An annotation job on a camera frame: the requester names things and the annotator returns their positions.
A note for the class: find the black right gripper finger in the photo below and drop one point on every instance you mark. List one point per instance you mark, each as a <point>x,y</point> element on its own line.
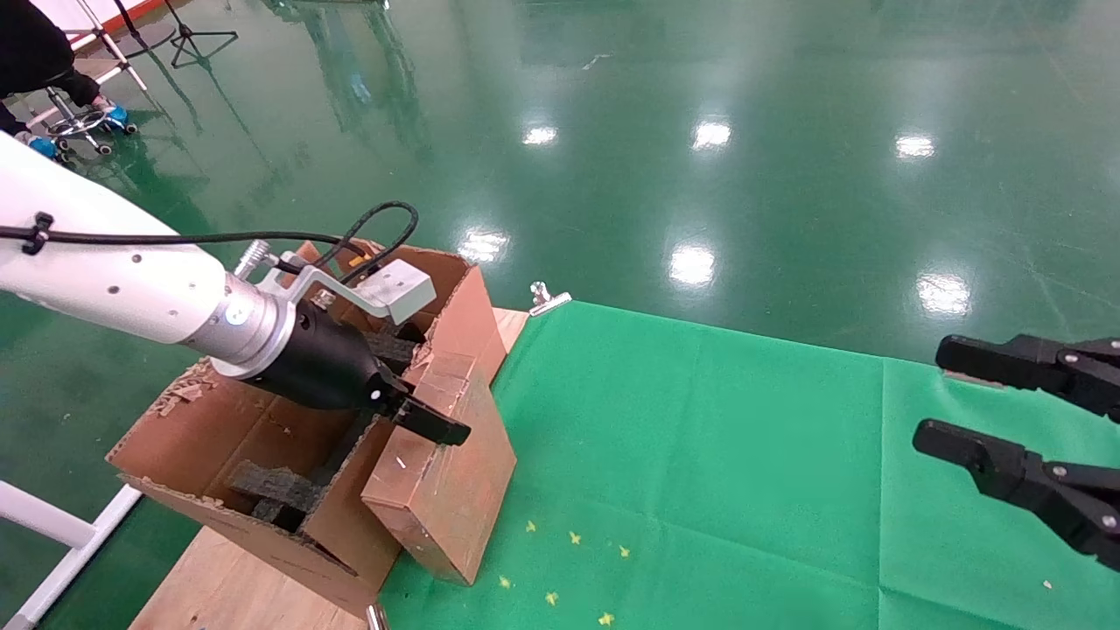
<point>1032,363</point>
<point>1050,494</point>

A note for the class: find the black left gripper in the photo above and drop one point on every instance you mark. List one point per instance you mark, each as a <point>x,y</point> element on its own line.
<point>324,367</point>

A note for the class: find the small cardboard box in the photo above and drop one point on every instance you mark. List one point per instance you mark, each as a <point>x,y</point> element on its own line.
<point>446,499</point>

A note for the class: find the large open cardboard carton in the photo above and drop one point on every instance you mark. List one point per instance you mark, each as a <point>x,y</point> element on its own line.
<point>201,429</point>

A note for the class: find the green table cloth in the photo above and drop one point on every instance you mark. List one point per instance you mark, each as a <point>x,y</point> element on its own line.
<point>744,455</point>

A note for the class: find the black tripod stand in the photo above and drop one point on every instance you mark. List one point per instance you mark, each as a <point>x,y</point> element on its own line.
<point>187,35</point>

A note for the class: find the wheeled metal stool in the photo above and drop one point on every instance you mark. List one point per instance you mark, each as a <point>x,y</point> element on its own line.
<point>79,127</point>

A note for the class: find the black double pole stand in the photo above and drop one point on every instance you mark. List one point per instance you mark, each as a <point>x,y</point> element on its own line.
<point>153,39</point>

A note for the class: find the white work table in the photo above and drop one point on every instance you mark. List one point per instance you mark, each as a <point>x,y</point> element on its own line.
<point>124,61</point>

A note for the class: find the seated person in black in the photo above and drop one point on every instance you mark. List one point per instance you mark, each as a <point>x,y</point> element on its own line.
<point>31,48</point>

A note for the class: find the white metal frame bars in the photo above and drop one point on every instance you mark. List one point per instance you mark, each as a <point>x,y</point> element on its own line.
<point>52,516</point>

